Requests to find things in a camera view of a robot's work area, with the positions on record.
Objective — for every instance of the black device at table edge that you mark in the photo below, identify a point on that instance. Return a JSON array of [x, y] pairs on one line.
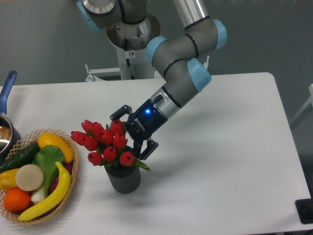
[[305, 210]]

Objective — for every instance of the yellow bell pepper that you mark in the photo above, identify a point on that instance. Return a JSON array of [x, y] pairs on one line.
[[7, 179]]

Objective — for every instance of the dark grey ribbed vase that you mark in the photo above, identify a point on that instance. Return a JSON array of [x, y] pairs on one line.
[[123, 173]]

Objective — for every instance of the dark red vegetable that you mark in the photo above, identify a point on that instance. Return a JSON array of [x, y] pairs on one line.
[[53, 185]]

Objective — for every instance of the yellow squash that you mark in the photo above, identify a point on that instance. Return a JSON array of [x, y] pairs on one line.
[[46, 139]]

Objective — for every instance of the yellow banana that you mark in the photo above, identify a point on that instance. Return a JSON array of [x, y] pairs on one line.
[[55, 198]]

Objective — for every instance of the green cucumber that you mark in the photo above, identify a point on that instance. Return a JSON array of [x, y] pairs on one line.
[[21, 158]]

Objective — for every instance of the orange fruit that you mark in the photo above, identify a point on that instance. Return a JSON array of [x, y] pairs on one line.
[[16, 200]]

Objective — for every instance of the blue handled saucepan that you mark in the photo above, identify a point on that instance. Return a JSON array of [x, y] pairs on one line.
[[8, 133]]

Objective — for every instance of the woven wicker basket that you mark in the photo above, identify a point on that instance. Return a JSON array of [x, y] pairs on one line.
[[21, 144]]

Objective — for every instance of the red tulip bouquet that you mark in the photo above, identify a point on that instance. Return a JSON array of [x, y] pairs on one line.
[[107, 146]]

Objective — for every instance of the green bok choy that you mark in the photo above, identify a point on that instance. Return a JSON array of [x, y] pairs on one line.
[[45, 159]]

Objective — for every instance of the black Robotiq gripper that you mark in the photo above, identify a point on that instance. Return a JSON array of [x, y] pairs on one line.
[[141, 125]]

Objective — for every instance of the beige round disc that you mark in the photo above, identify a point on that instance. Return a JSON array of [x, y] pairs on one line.
[[29, 177]]

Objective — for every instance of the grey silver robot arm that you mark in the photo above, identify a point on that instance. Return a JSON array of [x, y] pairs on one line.
[[130, 27]]

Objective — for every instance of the white furniture frame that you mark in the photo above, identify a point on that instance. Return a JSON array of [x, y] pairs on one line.
[[303, 111]]

